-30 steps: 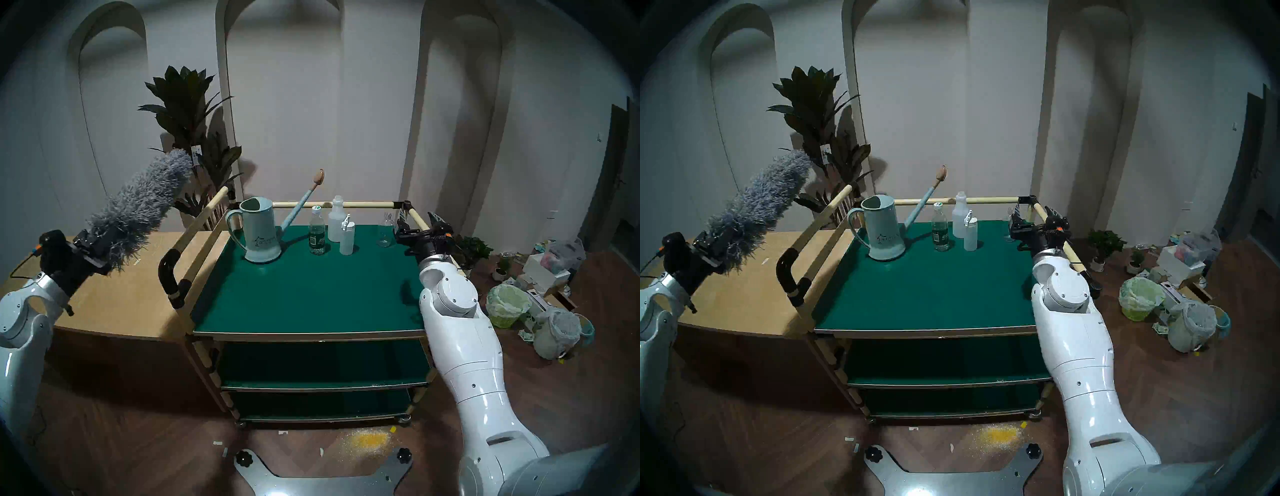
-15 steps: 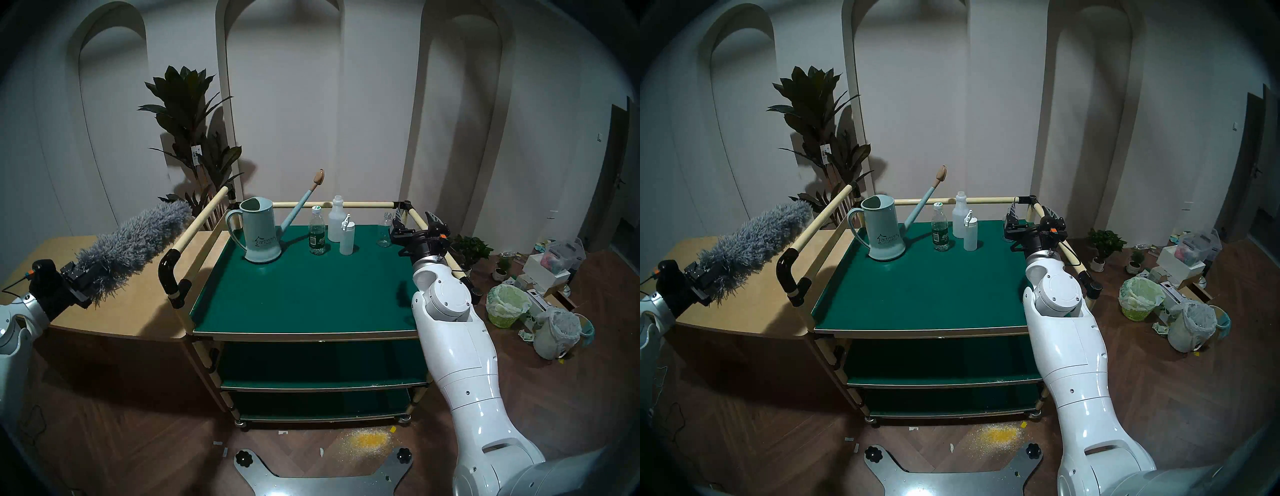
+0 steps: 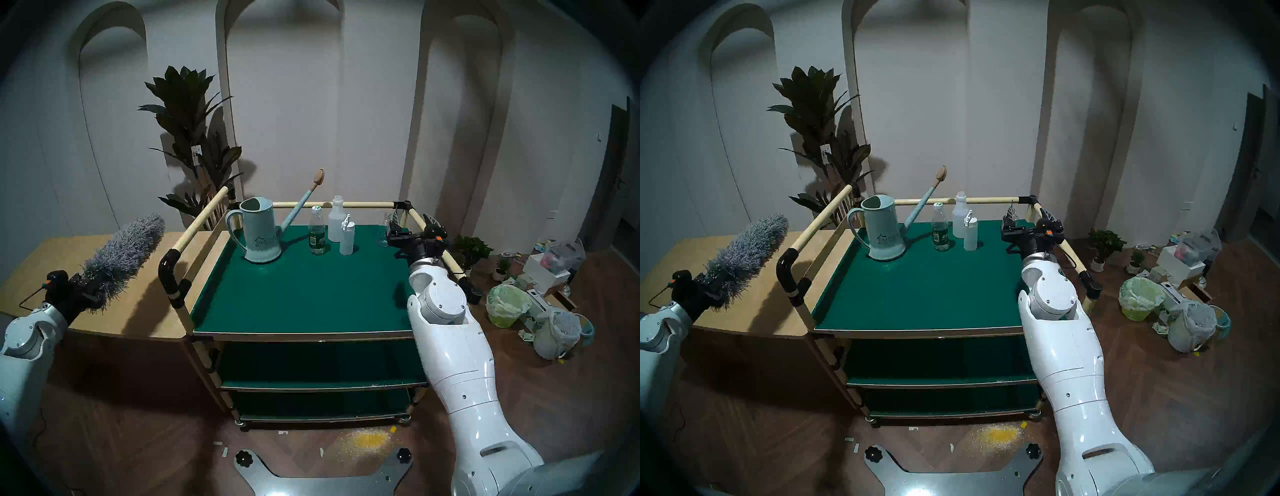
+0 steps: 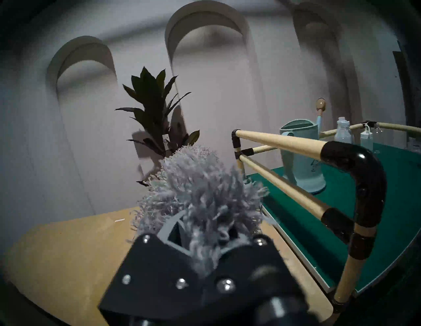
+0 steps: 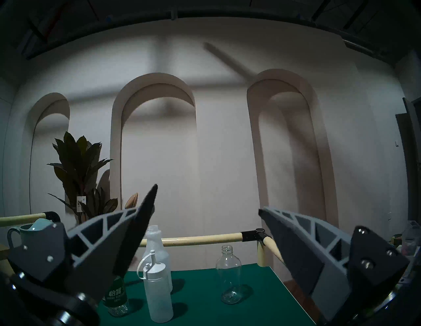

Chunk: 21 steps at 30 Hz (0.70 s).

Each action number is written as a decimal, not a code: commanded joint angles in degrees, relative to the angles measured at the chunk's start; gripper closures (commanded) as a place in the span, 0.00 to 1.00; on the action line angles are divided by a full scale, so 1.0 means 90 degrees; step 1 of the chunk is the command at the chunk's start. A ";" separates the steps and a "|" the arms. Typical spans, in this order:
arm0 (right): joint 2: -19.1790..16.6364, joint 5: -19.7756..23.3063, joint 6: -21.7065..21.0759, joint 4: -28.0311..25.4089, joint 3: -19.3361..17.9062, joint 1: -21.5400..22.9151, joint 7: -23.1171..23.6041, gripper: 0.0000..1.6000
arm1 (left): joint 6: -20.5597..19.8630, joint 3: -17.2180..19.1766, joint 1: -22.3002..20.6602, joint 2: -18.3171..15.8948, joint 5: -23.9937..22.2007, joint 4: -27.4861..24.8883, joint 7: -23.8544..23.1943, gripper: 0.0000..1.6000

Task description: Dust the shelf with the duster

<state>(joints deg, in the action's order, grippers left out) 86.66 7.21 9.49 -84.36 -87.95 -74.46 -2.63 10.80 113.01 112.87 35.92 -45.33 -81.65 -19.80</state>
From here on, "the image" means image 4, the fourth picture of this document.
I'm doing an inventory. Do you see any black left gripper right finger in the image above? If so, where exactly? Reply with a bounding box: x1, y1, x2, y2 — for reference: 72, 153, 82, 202
201, 235, 310, 326

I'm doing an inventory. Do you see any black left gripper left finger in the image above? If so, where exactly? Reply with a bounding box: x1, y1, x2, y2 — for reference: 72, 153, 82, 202
99, 233, 205, 326

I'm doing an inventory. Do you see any grey fluffy duster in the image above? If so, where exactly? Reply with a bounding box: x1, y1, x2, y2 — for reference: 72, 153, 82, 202
132, 145, 270, 273

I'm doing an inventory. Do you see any green three-tier shelf cart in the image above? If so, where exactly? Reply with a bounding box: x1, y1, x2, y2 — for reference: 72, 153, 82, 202
231, 121, 421, 313

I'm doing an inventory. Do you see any light wooden table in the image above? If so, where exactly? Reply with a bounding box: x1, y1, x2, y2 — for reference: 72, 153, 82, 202
3, 207, 334, 326

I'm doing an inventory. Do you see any teal watering can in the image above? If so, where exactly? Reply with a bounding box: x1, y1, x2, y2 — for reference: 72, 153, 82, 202
280, 98, 327, 194

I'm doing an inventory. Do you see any tall dark leafy plant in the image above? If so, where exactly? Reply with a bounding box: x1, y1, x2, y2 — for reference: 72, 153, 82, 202
115, 66, 201, 186

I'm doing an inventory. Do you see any clear green-label water bottle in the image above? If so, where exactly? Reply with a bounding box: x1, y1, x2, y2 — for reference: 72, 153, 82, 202
334, 117, 354, 145

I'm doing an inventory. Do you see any white pump bottle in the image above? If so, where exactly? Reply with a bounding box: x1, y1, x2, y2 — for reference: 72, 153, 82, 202
360, 124, 374, 151

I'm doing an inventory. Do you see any clear glass bottle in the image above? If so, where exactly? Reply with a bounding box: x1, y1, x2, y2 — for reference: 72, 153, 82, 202
374, 125, 384, 155

